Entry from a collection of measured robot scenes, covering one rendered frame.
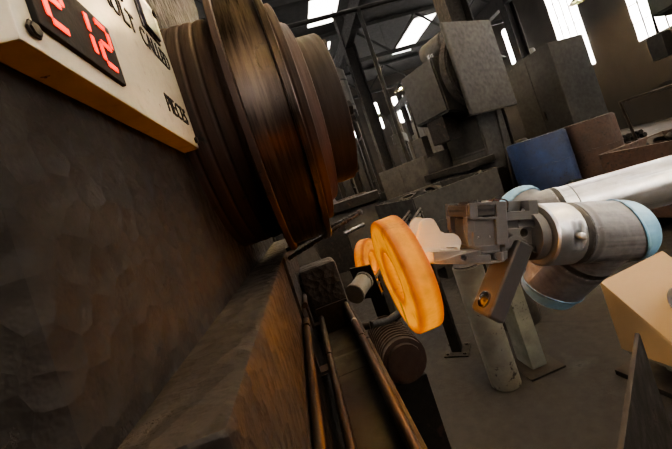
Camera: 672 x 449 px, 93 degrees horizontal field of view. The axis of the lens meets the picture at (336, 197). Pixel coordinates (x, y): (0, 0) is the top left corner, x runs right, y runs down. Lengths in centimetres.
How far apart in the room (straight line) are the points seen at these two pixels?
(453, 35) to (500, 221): 382
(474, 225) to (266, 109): 31
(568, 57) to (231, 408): 557
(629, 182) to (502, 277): 36
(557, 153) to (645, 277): 251
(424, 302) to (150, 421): 28
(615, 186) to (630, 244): 20
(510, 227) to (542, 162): 342
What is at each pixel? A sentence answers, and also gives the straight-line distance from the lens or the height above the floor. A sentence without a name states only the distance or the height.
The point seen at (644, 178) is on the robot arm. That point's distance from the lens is 79.
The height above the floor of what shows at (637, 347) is 72.
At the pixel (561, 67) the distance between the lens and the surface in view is 548.
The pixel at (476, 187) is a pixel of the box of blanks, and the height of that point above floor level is 63.
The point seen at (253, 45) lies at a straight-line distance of 46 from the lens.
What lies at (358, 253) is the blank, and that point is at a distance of 105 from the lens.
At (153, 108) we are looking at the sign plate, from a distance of 33.
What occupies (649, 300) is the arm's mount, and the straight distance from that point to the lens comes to 154.
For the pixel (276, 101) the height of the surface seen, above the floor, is 109.
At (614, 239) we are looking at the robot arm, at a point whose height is 78.
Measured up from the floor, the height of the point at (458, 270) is 51.
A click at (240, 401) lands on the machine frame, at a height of 87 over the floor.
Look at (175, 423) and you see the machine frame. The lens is 20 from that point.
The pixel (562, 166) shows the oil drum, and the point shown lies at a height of 52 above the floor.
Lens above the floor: 95
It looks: level
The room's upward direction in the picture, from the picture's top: 18 degrees counter-clockwise
